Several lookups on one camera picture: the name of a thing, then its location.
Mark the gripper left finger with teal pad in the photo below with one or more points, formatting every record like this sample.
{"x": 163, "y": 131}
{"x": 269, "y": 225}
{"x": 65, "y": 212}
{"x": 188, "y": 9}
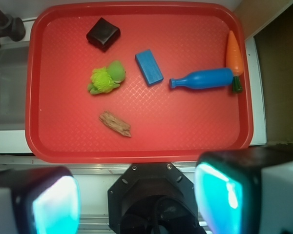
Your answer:
{"x": 39, "y": 201}

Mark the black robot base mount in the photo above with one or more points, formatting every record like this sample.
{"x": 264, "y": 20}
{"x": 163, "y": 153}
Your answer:
{"x": 153, "y": 198}

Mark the black square block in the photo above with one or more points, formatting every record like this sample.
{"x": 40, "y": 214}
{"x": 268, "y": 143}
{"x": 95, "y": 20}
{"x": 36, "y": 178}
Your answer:
{"x": 103, "y": 34}

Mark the blue rectangular block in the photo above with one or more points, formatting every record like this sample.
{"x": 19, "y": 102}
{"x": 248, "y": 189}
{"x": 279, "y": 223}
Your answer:
{"x": 149, "y": 68}

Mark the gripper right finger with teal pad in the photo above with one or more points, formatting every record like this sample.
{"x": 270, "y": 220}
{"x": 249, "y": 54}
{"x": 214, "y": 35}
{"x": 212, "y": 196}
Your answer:
{"x": 248, "y": 191}

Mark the red plastic tray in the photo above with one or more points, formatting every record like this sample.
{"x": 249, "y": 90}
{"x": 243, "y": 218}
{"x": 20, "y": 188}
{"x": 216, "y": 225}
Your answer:
{"x": 62, "y": 118}

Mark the orange toy carrot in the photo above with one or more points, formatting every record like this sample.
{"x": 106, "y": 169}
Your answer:
{"x": 234, "y": 62}

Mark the brown wood chip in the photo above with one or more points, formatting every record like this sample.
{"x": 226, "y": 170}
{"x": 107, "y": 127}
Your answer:
{"x": 115, "y": 123}

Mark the grey faucet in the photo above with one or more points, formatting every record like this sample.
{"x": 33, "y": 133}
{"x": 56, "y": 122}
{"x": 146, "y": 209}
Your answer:
{"x": 11, "y": 27}

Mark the brown cardboard panel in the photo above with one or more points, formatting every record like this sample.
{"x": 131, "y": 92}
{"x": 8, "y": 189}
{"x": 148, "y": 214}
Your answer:
{"x": 268, "y": 30}

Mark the grey toy sink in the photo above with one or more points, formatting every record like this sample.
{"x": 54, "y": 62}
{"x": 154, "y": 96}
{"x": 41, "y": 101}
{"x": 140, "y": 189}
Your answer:
{"x": 13, "y": 78}

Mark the blue toy bottle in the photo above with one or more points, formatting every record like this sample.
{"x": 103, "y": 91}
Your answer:
{"x": 204, "y": 79}

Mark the green plush toy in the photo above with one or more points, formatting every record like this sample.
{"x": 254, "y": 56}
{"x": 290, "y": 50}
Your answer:
{"x": 104, "y": 80}

